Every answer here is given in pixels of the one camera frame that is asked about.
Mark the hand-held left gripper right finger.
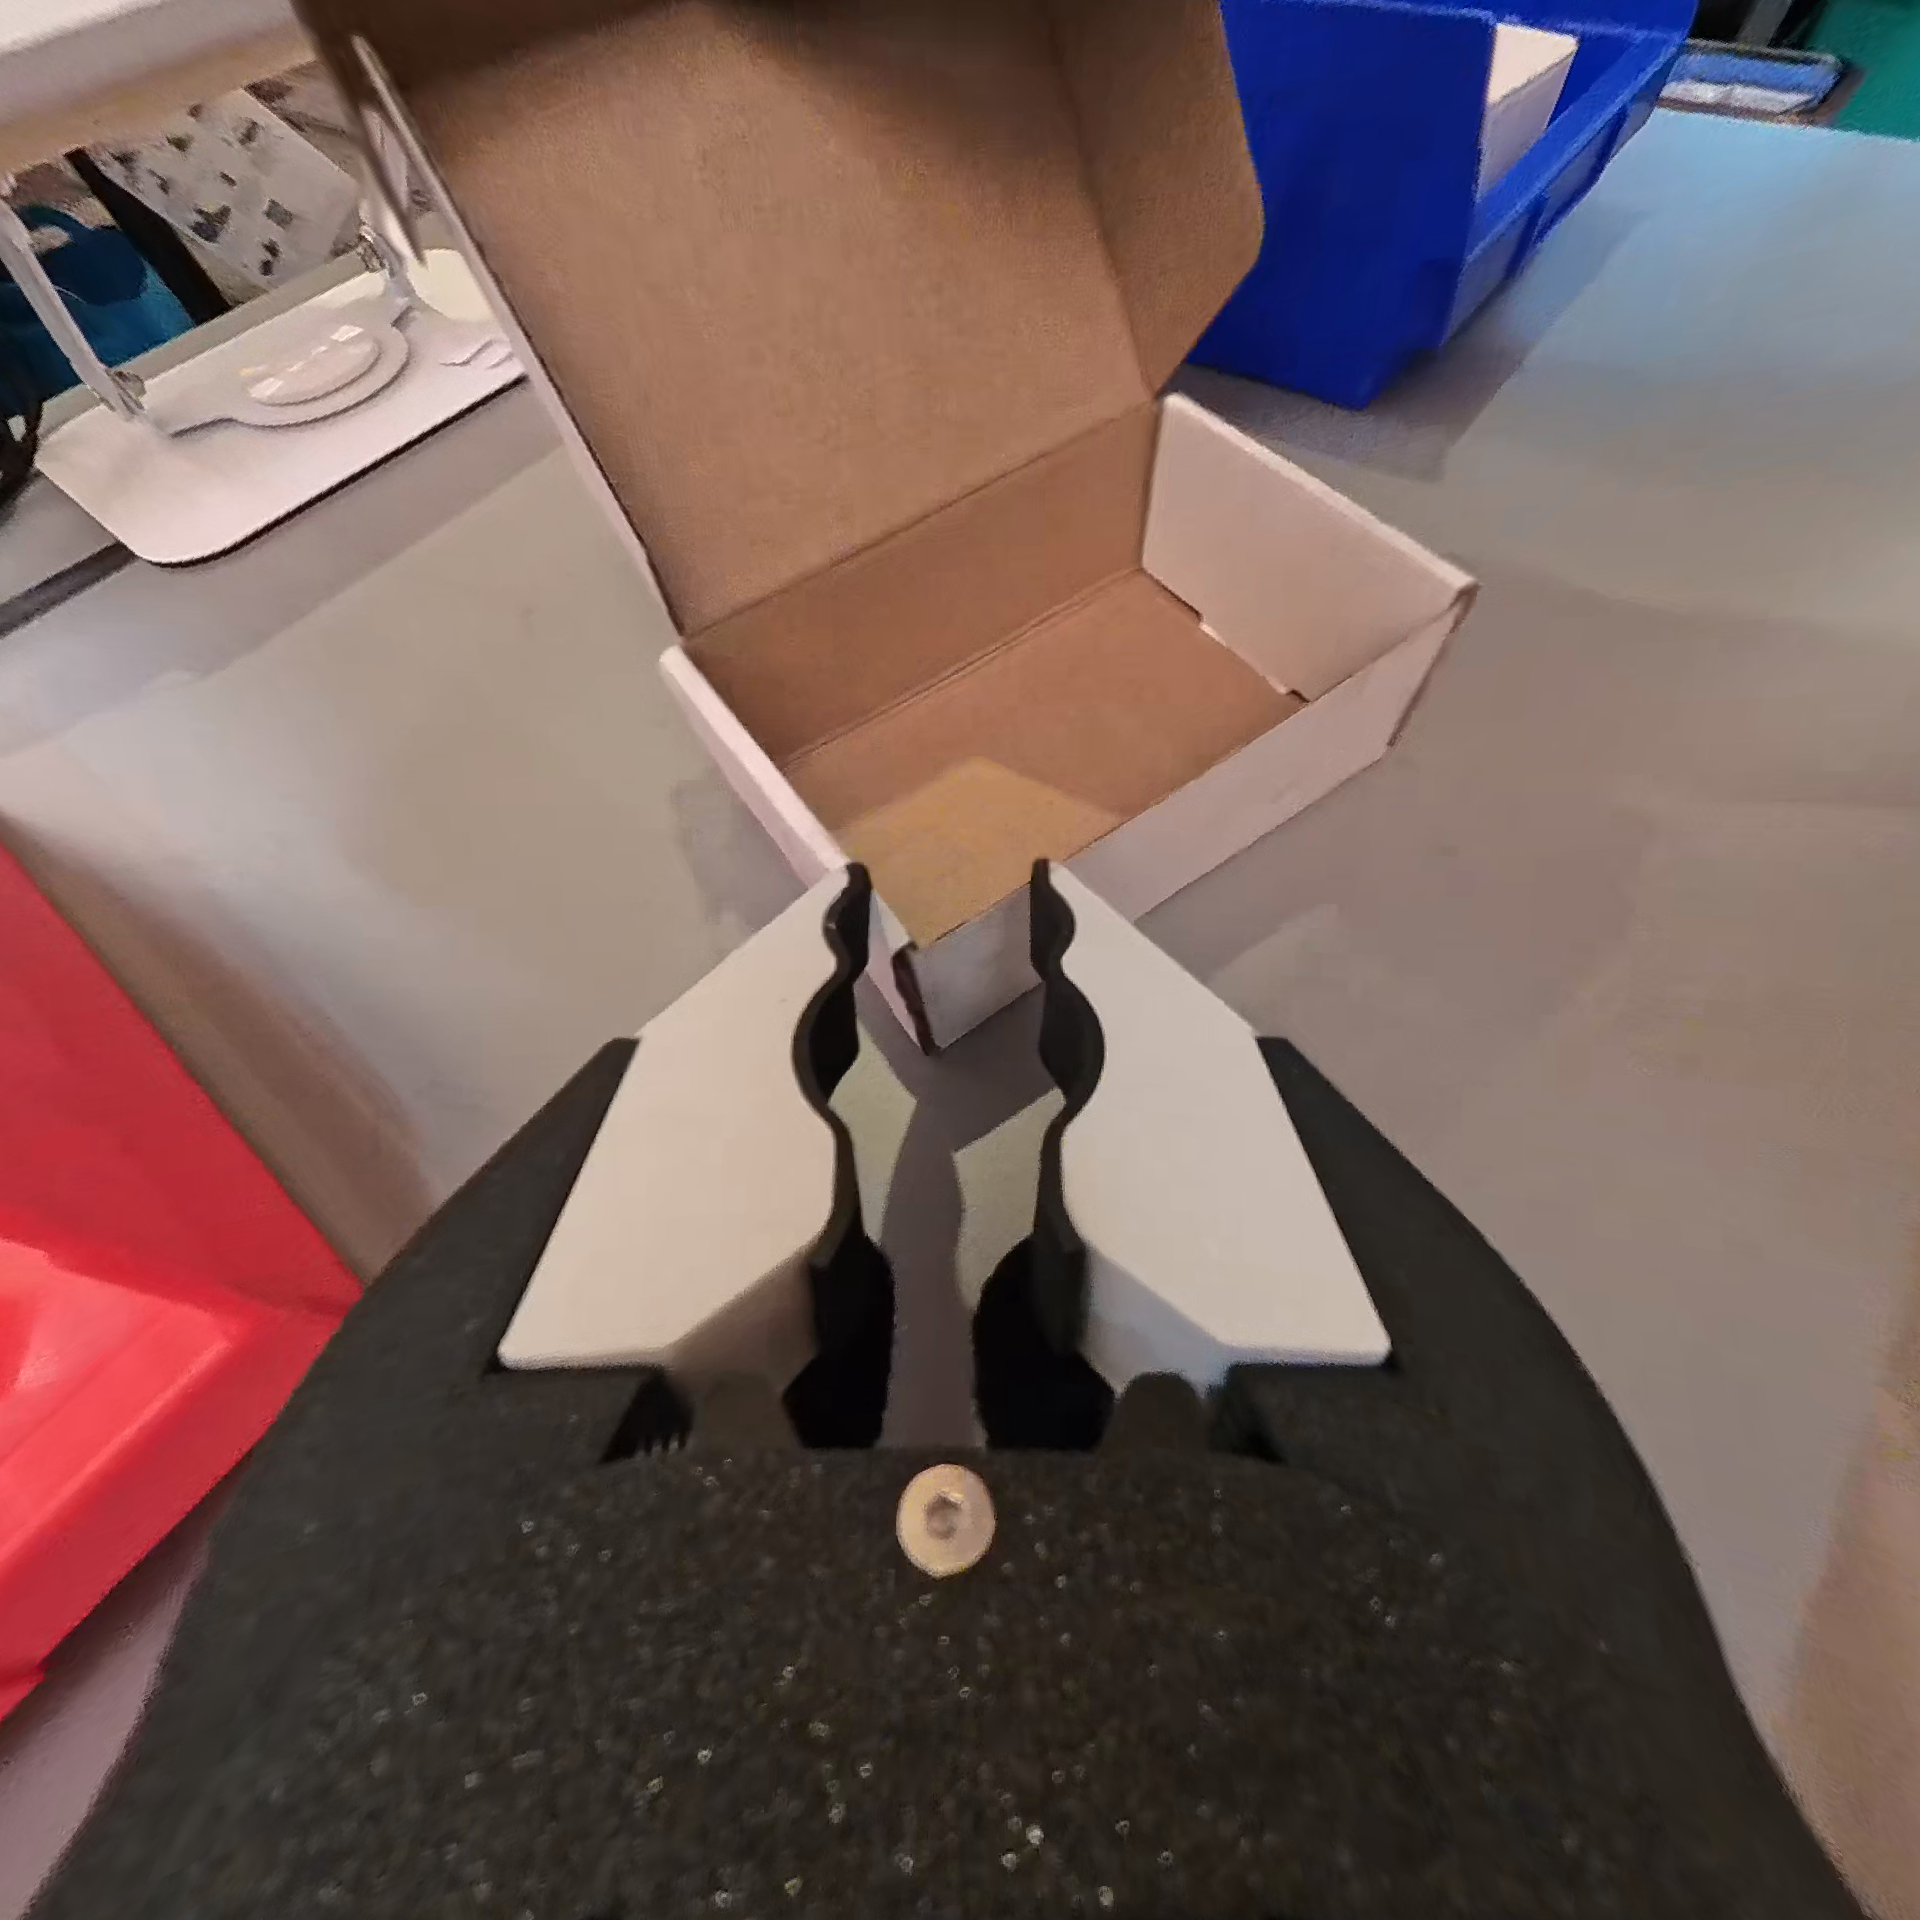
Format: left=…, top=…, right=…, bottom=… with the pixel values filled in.
left=975, top=860, right=1394, bottom=1448

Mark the blue plastic bin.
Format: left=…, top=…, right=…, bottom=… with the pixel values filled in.
left=1176, top=0, right=1695, bottom=408

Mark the white metal document stand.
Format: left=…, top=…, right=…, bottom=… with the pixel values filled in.
left=0, top=0, right=527, bottom=568

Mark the teal blue object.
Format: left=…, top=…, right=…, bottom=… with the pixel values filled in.
left=0, top=201, right=195, bottom=393

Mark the green object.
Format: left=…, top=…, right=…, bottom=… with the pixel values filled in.
left=1832, top=0, right=1920, bottom=144

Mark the white power strip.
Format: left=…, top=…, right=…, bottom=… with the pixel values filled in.
left=66, top=88, right=368, bottom=288

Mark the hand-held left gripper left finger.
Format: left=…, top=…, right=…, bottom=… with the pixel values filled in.
left=496, top=862, right=903, bottom=1448

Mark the white cardboard mailer box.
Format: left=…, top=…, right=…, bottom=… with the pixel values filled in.
left=293, top=0, right=1478, bottom=1052
left=1475, top=22, right=1579, bottom=160

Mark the red plastic bin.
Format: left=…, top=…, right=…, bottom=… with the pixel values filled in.
left=0, top=847, right=360, bottom=1719

